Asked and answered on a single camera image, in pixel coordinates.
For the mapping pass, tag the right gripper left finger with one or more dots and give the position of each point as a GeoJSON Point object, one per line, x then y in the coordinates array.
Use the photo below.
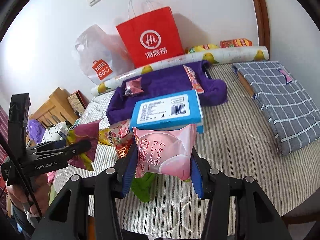
{"type": "Point", "coordinates": [67, 216]}

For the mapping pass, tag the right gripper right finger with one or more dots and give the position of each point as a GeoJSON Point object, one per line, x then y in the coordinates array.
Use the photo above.
{"type": "Point", "coordinates": [255, 215]}

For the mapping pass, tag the green triangular snack packet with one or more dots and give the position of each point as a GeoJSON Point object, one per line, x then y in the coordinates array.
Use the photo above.
{"type": "Point", "coordinates": [142, 186]}

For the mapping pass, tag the red gold snack packet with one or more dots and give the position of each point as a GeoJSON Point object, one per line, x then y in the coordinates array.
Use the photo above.
{"type": "Point", "coordinates": [122, 148]}

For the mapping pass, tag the yellow pink snack bag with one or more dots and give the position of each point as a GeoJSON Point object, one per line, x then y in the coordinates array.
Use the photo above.
{"type": "Point", "coordinates": [106, 137]}

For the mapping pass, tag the white strawberry candy packet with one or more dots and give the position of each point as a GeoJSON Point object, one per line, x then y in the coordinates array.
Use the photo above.
{"type": "Point", "coordinates": [121, 132]}

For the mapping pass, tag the magenta foil snack packet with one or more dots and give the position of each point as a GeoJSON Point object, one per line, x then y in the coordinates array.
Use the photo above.
{"type": "Point", "coordinates": [133, 87]}

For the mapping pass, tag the long red candy stick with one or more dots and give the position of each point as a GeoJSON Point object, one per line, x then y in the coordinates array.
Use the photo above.
{"type": "Point", "coordinates": [195, 85]}

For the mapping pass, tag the purple plush toy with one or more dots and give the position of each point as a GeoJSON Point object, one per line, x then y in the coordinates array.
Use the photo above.
{"type": "Point", "coordinates": [36, 130]}

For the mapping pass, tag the white spotted pillow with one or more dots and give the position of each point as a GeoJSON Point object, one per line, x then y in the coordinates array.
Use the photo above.
{"type": "Point", "coordinates": [55, 132]}

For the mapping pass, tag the wooden headboard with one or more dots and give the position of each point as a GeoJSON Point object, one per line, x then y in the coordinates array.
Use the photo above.
{"type": "Point", "coordinates": [55, 110]}

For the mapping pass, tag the purple cloth basket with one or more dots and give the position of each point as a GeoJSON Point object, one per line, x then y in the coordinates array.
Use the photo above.
{"type": "Point", "coordinates": [163, 82]}

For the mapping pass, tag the patterned brown book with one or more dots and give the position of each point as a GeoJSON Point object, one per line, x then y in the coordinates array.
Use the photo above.
{"type": "Point", "coordinates": [78, 103]}

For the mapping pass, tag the striped quilted mattress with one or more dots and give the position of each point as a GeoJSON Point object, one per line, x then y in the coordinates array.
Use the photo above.
{"type": "Point", "coordinates": [238, 141]}

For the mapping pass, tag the blue tissue pack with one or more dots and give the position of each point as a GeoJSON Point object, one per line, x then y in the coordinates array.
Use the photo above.
{"type": "Point", "coordinates": [168, 112]}

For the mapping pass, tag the grey checked folded cloth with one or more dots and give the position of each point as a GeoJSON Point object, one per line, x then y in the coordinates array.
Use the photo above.
{"type": "Point", "coordinates": [290, 111]}

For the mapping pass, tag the white Miniso plastic bag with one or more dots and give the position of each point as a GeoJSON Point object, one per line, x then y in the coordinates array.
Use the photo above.
{"type": "Point", "coordinates": [101, 56]}

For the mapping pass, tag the red Haidilao paper bag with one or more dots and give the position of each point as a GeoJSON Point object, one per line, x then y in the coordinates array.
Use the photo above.
{"type": "Point", "coordinates": [152, 36]}

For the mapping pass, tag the yellow chips bag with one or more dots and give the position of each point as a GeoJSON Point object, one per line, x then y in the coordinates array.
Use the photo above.
{"type": "Point", "coordinates": [202, 48]}

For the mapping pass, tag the rolled lemon print mat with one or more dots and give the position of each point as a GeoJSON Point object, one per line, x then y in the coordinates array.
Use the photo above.
{"type": "Point", "coordinates": [213, 56]}

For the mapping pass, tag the red orange chips bag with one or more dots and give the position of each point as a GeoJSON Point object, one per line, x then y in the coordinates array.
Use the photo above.
{"type": "Point", "coordinates": [238, 42]}

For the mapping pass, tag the brown wooden door frame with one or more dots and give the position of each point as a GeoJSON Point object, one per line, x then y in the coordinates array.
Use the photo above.
{"type": "Point", "coordinates": [263, 24]}

